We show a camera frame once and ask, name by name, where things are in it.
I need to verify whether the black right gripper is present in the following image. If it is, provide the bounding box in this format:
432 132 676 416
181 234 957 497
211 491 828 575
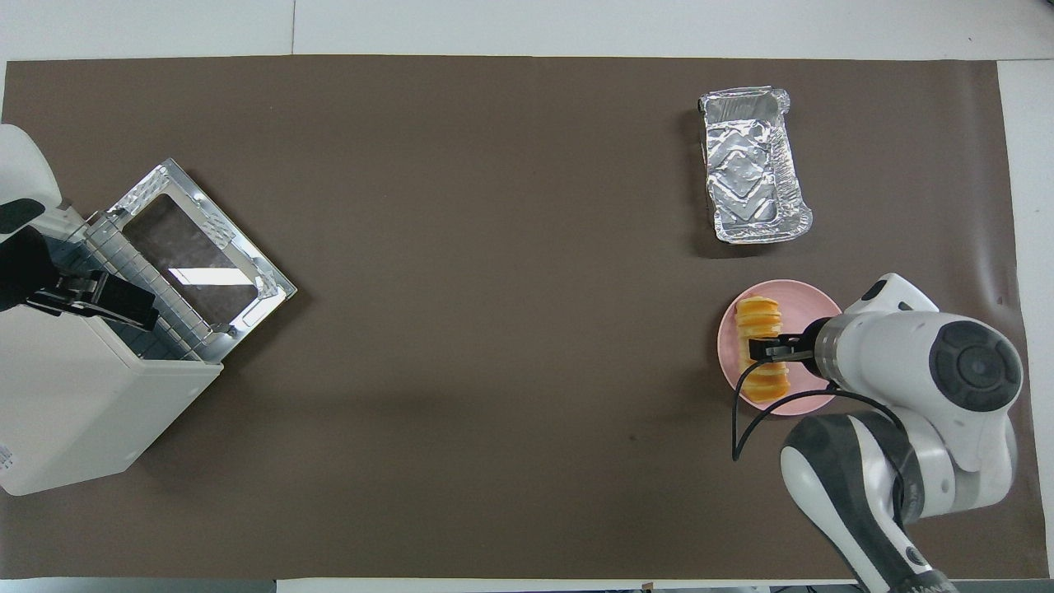
748 320 827 376

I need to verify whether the aluminium foil tray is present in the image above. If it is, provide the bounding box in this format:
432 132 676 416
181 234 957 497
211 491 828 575
698 86 814 245

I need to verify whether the sliced golden bread loaf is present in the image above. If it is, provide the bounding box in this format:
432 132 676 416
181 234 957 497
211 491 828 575
735 296 791 404

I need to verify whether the metal oven wire rack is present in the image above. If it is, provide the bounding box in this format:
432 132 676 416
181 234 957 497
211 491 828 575
82 210 223 363

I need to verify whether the white toaster oven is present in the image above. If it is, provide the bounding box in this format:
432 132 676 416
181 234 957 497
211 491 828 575
0 206 225 497

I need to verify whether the pink round plate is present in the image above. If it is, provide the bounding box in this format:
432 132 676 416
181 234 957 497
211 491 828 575
717 279 845 417

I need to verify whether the brown table mat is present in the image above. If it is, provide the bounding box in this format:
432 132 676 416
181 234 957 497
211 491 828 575
0 55 1051 581

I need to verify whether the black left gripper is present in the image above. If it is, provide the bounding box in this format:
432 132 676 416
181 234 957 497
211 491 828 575
0 226 159 332

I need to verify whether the glass oven door silver frame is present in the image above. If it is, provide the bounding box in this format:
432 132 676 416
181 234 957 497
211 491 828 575
105 158 298 363

